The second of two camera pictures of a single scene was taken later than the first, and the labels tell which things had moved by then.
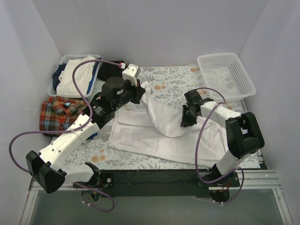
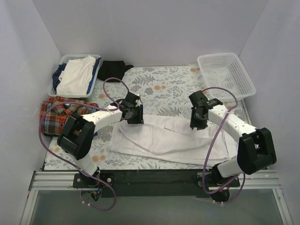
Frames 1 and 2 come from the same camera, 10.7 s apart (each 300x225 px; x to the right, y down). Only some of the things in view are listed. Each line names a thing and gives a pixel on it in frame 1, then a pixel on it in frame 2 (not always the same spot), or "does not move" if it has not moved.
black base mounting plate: (184, 183) does not move
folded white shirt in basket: (83, 74) does not move
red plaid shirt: (56, 114) does not move
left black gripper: (137, 93) → (136, 116)
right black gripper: (188, 112) → (196, 123)
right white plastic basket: (225, 72) does not move
